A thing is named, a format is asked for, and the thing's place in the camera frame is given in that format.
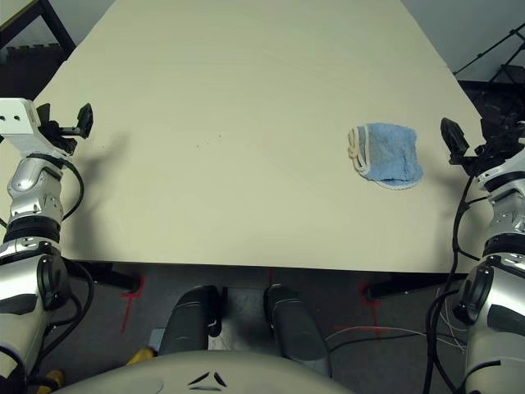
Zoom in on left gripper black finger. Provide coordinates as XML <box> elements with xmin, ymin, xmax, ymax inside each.
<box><xmin>75</xmin><ymin>103</ymin><xmax>94</xmax><ymax>140</ymax></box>
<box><xmin>35</xmin><ymin>103</ymin><xmax>57</xmax><ymax>126</ymax></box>

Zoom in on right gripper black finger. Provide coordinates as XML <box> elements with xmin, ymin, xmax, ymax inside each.
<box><xmin>440</xmin><ymin>117</ymin><xmax>471</xmax><ymax>165</ymax></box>
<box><xmin>479</xmin><ymin>118</ymin><xmax>510</xmax><ymax>148</ymax></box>

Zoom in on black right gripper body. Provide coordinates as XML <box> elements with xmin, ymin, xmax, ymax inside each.
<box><xmin>449</xmin><ymin>140</ymin><xmax>525</xmax><ymax>177</ymax></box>

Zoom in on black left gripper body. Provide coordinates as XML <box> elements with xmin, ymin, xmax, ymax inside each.
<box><xmin>40</xmin><ymin>120</ymin><xmax>83</xmax><ymax>156</ymax></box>

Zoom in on blue terry rag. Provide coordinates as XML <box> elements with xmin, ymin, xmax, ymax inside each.
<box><xmin>347</xmin><ymin>121</ymin><xmax>424</xmax><ymax>192</ymax></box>

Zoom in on black foam floor mat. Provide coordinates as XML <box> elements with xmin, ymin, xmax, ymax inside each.
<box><xmin>0</xmin><ymin>43</ymin><xmax>71</xmax><ymax>102</ymax></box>
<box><xmin>457</xmin><ymin>80</ymin><xmax>525</xmax><ymax>132</ymax></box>

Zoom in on black tripod stand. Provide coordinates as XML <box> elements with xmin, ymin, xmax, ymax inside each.
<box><xmin>453</xmin><ymin>18</ymin><xmax>525</xmax><ymax>85</ymax></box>

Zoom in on black table foot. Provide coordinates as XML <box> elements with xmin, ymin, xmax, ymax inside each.
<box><xmin>67</xmin><ymin>262</ymin><xmax>140</xmax><ymax>293</ymax></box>
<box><xmin>364</xmin><ymin>273</ymin><xmax>468</xmax><ymax>300</ymax></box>

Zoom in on grey left robot leg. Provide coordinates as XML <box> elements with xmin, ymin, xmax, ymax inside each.
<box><xmin>157</xmin><ymin>286</ymin><xmax>226</xmax><ymax>358</ymax></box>

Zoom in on grey robot leg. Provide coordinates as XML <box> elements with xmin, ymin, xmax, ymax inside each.
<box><xmin>157</xmin><ymin>286</ymin><xmax>226</xmax><ymax>358</ymax></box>
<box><xmin>262</xmin><ymin>283</ymin><xmax>331</xmax><ymax>377</ymax></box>

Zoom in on large yellow floor object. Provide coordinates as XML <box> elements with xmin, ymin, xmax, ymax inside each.
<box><xmin>126</xmin><ymin>346</ymin><xmax>157</xmax><ymax>366</ymax></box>

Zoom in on small yellow floor object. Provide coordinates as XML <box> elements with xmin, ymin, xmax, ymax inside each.
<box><xmin>32</xmin><ymin>369</ymin><xmax>65</xmax><ymax>389</ymax></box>

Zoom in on grey right robot leg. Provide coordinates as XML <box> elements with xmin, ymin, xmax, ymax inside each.
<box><xmin>262</xmin><ymin>283</ymin><xmax>331</xmax><ymax>377</ymax></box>

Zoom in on beige robot torso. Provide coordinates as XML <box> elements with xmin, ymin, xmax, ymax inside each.
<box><xmin>52</xmin><ymin>350</ymin><xmax>362</xmax><ymax>394</ymax></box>

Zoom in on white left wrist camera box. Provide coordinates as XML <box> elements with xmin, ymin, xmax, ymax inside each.
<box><xmin>0</xmin><ymin>98</ymin><xmax>66</xmax><ymax>157</ymax></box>

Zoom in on beige side table black frame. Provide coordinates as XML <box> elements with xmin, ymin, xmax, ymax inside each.
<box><xmin>0</xmin><ymin>0</ymin><xmax>77</xmax><ymax>62</ymax></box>

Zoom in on white loose floor wires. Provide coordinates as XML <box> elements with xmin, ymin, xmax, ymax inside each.
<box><xmin>326</xmin><ymin>286</ymin><xmax>468</xmax><ymax>354</ymax></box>

